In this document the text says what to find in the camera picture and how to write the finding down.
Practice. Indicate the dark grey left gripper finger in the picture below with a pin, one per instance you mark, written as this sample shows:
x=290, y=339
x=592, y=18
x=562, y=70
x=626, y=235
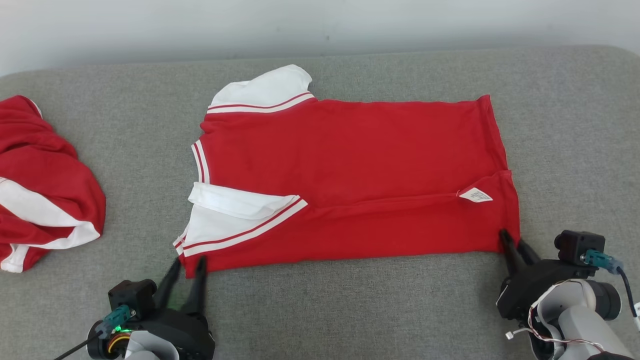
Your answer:
x=169, y=290
x=197, y=295

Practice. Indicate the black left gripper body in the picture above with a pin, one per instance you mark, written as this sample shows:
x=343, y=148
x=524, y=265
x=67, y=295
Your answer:
x=187, y=332

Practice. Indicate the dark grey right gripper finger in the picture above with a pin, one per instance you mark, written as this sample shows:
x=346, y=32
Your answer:
x=511, y=255
x=527, y=255

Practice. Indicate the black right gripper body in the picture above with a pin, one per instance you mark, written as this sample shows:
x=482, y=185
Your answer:
x=530, y=285

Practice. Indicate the red shorts with white stripe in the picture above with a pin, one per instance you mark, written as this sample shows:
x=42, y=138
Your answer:
x=45, y=175

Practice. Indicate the red shirt with white sleeves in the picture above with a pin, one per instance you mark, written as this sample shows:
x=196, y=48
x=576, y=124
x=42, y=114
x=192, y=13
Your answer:
x=350, y=165

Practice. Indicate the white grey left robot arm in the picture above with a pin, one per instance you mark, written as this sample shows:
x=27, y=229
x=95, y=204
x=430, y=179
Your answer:
x=145, y=347

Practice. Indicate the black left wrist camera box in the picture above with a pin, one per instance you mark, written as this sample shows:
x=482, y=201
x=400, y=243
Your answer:
x=131, y=297

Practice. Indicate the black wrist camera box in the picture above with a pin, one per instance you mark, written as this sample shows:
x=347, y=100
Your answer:
x=131, y=297
x=575, y=245

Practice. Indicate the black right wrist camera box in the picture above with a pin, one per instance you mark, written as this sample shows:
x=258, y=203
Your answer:
x=575, y=245

